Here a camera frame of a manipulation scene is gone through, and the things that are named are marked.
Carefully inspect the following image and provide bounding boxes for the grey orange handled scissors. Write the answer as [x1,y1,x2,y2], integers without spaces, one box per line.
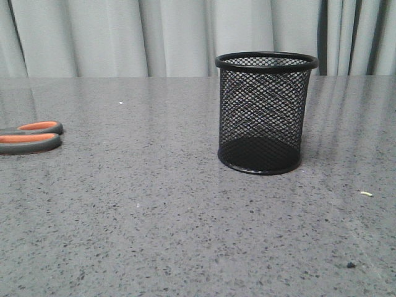
[1,121,64,155]

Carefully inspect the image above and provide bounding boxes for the grey pleated curtain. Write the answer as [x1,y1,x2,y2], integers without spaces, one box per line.
[1,1,395,78]

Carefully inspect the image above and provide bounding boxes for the black wire mesh bucket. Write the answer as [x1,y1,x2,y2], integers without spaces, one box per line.
[215,51,318,175]

